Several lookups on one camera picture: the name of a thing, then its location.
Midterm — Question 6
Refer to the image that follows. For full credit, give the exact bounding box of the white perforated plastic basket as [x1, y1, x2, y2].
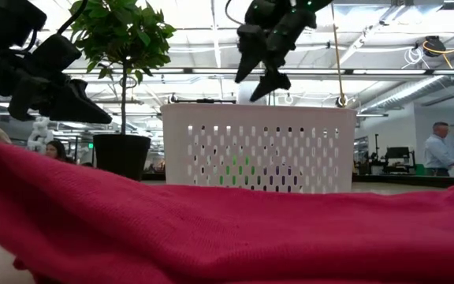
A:
[159, 103, 357, 195]

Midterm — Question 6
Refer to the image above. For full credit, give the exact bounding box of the green toy ball fruit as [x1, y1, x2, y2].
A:
[218, 155, 256, 186]

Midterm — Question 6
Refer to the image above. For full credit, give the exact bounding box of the white robot figure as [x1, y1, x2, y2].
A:
[27, 116, 54, 155]

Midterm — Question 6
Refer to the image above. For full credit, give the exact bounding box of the long ceiling light strip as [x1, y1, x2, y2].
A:
[61, 67, 454, 77]

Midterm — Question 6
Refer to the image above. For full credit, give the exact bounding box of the black left wrist camera cable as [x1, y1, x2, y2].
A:
[55, 0, 90, 36]

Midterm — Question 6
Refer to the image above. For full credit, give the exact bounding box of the purple toy eggplant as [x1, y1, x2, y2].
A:
[256, 165, 300, 194]

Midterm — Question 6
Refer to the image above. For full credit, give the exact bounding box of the green plant in black pot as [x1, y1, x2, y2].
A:
[68, 0, 177, 181]

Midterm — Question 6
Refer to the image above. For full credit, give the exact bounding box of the yellow hanging cable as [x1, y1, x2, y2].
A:
[330, 0, 348, 108]

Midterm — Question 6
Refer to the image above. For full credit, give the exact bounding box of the black computer monitor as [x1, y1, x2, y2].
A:
[382, 146, 417, 174]

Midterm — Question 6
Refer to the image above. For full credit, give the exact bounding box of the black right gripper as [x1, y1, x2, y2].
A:
[234, 0, 333, 103]

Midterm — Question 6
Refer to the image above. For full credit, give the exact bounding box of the silver ceiling duct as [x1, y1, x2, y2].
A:
[359, 58, 454, 114]

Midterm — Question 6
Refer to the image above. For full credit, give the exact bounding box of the red folded cloth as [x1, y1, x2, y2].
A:
[0, 140, 454, 284]

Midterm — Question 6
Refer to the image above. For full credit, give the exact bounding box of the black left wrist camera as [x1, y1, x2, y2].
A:
[25, 33, 82, 75]

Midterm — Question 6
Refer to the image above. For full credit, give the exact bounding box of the black ceiling device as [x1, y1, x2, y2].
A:
[422, 35, 447, 56]

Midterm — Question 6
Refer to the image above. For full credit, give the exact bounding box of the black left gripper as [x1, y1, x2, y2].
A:
[0, 50, 114, 125]

